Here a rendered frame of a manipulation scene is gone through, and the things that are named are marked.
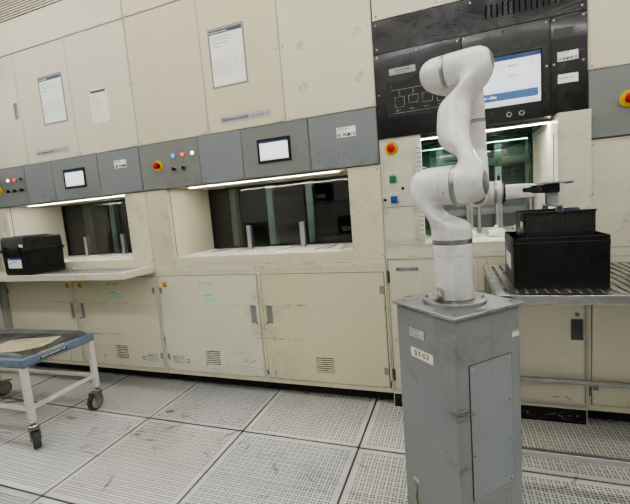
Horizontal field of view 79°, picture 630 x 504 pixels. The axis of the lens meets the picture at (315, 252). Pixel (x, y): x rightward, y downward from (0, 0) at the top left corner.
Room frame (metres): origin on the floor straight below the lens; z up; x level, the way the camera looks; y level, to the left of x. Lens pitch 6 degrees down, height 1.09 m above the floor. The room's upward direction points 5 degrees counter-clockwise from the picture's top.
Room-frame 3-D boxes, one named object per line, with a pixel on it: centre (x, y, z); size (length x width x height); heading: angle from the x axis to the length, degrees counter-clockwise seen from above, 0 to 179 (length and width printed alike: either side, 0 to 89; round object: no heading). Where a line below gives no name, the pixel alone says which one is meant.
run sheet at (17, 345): (2.09, 1.67, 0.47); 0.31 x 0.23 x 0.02; 91
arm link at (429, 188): (1.22, -0.40, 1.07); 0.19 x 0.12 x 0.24; 53
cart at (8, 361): (2.18, 1.83, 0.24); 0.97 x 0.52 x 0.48; 72
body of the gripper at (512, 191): (1.40, -0.75, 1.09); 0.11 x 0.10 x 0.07; 69
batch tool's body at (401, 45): (2.20, -0.92, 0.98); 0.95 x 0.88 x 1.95; 160
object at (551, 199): (1.36, -0.85, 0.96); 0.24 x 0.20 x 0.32; 159
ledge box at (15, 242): (2.67, 1.95, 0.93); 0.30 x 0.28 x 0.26; 67
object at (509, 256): (1.36, -0.85, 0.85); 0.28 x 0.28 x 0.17; 69
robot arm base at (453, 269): (1.20, -0.43, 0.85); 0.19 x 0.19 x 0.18
